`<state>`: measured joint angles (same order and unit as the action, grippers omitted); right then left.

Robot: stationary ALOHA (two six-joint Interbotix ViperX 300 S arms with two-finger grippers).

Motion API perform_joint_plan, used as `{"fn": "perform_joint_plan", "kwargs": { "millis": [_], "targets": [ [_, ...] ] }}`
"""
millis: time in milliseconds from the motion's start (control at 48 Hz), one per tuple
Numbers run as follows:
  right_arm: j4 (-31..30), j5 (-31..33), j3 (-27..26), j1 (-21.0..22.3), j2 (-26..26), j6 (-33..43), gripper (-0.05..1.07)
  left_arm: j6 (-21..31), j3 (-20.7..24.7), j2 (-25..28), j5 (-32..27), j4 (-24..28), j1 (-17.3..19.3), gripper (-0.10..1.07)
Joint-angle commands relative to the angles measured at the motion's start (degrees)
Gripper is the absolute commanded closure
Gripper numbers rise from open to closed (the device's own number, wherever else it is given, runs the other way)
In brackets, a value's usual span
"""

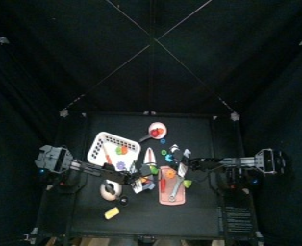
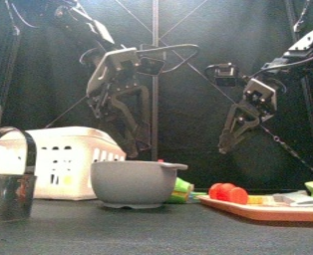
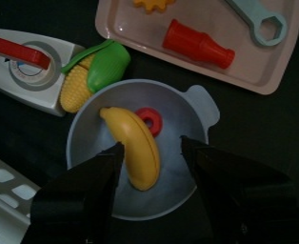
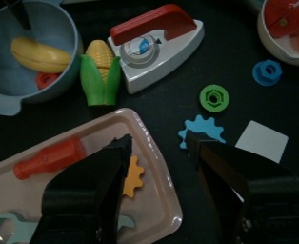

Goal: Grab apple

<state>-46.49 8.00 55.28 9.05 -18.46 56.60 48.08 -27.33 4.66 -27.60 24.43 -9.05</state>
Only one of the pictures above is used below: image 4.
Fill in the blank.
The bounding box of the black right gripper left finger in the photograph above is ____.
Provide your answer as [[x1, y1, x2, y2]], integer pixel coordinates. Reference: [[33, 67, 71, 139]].
[[29, 133, 134, 244]]

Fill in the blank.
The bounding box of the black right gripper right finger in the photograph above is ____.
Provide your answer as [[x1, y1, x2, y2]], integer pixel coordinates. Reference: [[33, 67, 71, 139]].
[[183, 130, 299, 244]]

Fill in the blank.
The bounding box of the red toy apple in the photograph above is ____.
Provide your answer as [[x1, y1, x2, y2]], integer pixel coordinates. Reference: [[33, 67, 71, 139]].
[[262, 0, 299, 39]]

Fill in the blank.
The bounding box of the orange toy gear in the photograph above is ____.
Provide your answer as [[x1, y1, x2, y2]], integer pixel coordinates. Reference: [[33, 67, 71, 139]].
[[122, 154, 146, 199]]

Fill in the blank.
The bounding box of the white square card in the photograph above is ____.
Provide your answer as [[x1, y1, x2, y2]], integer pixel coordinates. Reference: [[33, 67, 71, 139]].
[[233, 119, 289, 164]]

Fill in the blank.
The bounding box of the pink plastic tray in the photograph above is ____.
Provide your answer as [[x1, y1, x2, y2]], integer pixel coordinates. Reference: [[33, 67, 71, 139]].
[[0, 107, 183, 244]]

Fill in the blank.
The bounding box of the light blue toy wrench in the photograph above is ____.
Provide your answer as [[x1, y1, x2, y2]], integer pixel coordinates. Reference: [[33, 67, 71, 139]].
[[0, 212, 137, 244]]

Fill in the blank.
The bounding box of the blue toy gear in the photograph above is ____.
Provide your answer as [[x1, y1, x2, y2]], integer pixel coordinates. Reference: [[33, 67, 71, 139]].
[[175, 114, 227, 151]]

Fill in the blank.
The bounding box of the green round toy nut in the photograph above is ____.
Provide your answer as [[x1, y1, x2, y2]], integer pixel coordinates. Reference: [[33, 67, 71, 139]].
[[198, 83, 230, 113]]

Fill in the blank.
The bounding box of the toy corn cob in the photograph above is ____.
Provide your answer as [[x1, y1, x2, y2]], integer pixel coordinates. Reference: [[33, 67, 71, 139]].
[[78, 39, 122, 107]]

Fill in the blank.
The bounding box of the red toy nut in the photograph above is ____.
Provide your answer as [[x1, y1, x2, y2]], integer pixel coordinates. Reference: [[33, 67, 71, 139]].
[[34, 71, 62, 91]]

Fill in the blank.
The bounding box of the blue hexagonal toy nut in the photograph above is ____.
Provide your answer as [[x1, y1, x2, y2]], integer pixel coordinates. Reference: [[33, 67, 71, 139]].
[[251, 59, 283, 88]]

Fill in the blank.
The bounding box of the light blue toy pot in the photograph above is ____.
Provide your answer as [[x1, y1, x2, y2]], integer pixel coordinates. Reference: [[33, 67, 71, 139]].
[[0, 0, 85, 117]]

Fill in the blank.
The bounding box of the yellow toy banana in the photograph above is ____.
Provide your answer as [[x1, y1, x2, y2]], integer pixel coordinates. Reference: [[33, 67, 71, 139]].
[[10, 36, 73, 74]]

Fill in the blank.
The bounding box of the white toy bowl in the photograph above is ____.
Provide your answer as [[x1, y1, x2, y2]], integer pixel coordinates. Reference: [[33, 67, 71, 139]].
[[257, 0, 299, 68]]

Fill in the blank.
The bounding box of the orange toy screwdriver handle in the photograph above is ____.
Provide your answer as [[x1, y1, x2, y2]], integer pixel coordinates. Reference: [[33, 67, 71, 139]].
[[13, 135, 89, 181]]

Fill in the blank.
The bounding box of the white toy iron red handle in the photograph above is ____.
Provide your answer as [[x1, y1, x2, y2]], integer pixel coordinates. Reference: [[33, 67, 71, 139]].
[[106, 3, 205, 95]]

